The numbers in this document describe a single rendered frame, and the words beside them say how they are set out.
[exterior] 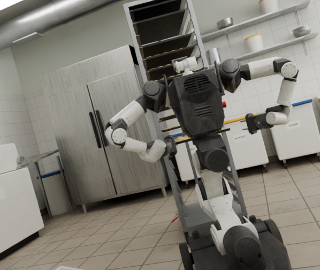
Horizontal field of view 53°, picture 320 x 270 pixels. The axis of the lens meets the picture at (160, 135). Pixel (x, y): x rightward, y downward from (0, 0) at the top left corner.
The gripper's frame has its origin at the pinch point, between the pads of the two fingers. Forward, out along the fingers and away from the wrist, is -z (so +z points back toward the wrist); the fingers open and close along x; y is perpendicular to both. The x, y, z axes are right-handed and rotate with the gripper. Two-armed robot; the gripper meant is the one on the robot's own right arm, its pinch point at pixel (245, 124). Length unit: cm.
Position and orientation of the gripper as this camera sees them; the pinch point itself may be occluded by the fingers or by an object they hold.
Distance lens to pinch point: 198.2
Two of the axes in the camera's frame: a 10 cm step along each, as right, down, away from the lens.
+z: 5.3, -1.2, -8.4
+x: -2.6, -9.7, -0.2
